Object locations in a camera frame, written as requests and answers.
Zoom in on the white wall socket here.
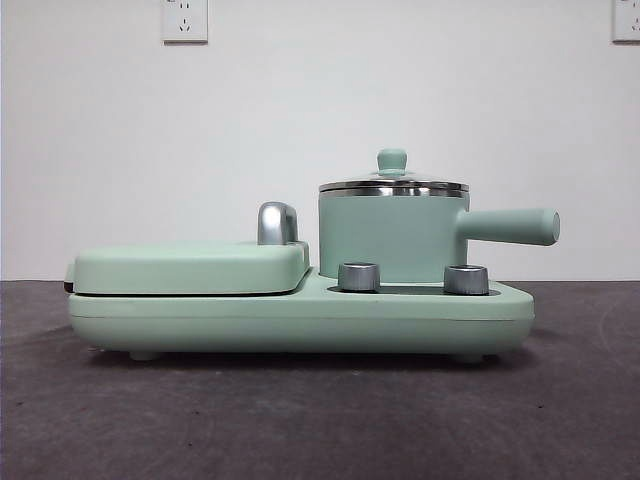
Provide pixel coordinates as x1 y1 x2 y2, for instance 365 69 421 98
611 0 640 44
160 0 210 44

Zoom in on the glass lid with mint knob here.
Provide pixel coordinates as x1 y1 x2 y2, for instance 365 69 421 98
317 147 470 194

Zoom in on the mint green breakfast machine base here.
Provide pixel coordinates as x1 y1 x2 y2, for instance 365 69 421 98
68 266 536 362

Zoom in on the mint green pot with handle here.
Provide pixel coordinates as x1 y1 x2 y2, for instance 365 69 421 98
317 182 561 284

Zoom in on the silver control knob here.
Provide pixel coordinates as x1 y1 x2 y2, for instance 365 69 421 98
337 261 382 293
443 263 490 296

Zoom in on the chrome latch handle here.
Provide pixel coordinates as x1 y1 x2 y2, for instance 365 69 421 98
257 200 302 247

